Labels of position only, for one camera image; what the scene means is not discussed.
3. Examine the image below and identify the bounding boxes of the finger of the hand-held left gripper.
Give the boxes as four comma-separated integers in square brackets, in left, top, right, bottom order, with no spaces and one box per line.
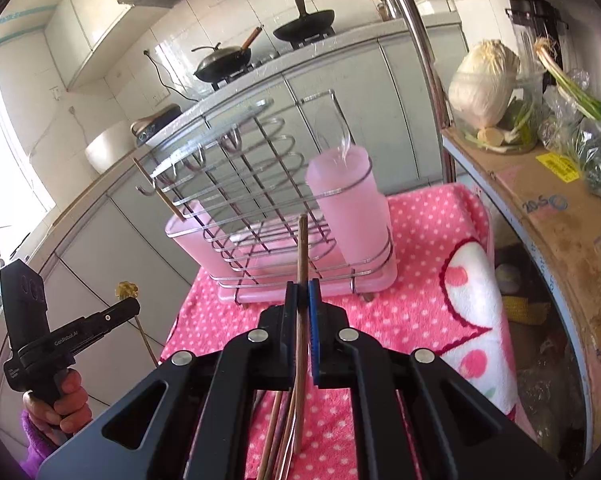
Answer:
[96,297,142,328]

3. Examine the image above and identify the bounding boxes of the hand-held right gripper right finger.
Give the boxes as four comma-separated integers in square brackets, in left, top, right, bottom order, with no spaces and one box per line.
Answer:
[307,280,566,480]

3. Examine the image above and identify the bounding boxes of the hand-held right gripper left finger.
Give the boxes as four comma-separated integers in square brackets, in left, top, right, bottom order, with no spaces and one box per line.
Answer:
[35,282,301,480]

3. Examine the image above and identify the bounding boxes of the brown wooden chopstick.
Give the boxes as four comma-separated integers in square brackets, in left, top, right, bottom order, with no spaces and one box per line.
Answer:
[273,402,292,480]
[288,213,311,480]
[256,391,285,480]
[132,158,186,222]

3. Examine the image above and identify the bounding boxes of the pink rectangular utensil holder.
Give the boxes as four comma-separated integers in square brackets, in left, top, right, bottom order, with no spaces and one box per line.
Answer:
[164,199,246,270]

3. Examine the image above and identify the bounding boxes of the pink cylindrical utensil cup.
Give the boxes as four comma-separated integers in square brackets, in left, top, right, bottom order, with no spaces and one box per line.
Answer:
[305,147,394,267]

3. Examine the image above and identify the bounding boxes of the metal wire utensil rack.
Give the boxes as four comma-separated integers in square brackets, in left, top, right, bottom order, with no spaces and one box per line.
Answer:
[134,89,399,307]

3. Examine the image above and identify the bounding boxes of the person's left forearm purple sleeve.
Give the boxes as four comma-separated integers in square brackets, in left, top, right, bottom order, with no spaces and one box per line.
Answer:
[20,407,72,480]

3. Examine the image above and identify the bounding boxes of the person's left hand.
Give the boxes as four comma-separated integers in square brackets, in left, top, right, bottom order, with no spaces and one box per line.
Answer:
[22,367,94,447]

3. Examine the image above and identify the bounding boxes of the yellow flower stick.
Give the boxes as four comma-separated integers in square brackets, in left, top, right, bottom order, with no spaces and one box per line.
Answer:
[115,281,160,367]

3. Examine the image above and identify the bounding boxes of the pink plastic drip tray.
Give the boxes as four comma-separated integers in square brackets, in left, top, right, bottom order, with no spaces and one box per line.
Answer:
[208,240,399,306]

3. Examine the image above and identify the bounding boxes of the pink polka-dot blanket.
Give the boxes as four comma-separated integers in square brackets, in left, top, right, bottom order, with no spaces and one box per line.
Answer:
[159,183,537,480]

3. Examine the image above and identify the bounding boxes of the white basin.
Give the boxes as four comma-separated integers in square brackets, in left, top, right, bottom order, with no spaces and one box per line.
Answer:
[84,120,142,174]

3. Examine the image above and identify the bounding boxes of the dark kitchen scale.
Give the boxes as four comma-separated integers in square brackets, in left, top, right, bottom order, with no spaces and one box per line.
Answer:
[130,103,182,147]

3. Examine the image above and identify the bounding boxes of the yellow corn cob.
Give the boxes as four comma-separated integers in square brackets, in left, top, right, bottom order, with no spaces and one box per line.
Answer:
[501,296,549,327]

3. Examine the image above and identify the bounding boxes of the grey kitchen counter cabinets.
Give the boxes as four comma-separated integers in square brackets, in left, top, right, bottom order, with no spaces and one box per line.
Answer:
[0,14,470,413]

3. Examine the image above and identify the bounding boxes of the cardboard box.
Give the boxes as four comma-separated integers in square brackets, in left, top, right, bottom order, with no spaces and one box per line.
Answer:
[441,126,601,366]

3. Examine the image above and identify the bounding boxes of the gas stove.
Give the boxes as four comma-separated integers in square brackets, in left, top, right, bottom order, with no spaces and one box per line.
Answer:
[208,30,342,94]

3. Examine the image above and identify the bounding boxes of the black frying pan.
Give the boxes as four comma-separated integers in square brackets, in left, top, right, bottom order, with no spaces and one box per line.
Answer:
[272,0,337,44]

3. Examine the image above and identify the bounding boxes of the napa cabbage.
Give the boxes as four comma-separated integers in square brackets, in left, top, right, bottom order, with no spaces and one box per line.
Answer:
[447,39,522,129]

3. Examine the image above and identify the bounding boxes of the metal shelf pole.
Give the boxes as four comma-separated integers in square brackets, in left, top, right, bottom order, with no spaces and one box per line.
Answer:
[380,0,457,184]

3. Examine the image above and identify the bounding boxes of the clear plastic container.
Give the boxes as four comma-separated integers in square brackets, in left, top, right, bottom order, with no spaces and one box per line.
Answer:
[450,66,547,154]

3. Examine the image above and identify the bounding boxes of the steel cup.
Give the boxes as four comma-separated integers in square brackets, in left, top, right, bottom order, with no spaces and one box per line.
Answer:
[377,0,404,22]

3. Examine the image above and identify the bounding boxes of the plastic bag of greens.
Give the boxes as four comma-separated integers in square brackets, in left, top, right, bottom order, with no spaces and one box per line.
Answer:
[539,72,601,199]

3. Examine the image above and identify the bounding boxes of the green onions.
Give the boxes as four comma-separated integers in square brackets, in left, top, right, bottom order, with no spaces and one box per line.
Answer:
[534,37,601,135]

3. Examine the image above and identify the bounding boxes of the black blender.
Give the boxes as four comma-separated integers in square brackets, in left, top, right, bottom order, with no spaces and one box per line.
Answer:
[504,0,569,81]

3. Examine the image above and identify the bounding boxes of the black power cable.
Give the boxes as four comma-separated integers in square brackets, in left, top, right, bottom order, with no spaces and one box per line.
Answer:
[142,49,204,107]

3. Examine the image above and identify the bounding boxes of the wok with wooden handle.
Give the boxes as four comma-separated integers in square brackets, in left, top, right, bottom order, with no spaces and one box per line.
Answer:
[191,26,264,84]

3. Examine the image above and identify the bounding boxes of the white wall cabinet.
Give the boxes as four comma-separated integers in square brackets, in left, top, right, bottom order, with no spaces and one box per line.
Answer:
[44,0,148,92]

